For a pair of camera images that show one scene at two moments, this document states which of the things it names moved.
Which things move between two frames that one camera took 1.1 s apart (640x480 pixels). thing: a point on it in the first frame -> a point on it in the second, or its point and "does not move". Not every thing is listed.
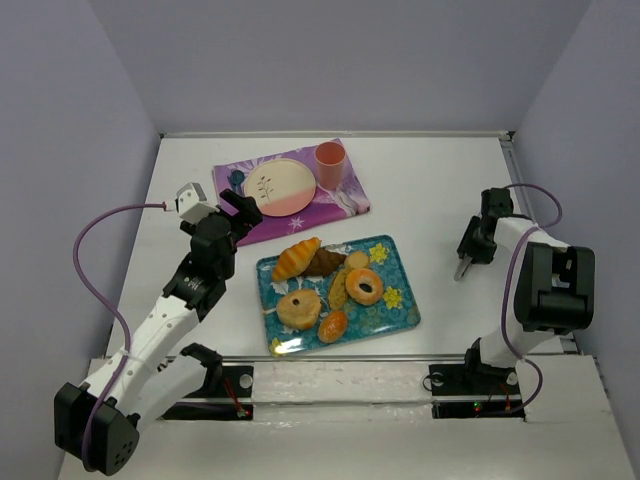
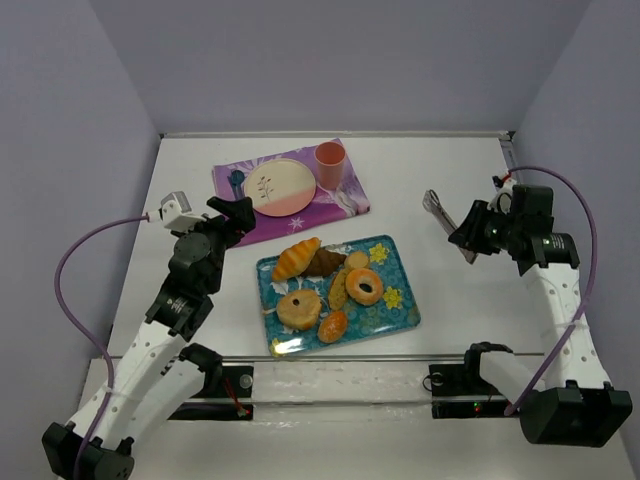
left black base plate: x=225 y=393 does not move
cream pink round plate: x=282 y=187 does not move
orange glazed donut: x=360 y=276 does not move
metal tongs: x=462 y=266 -> x=433 y=206
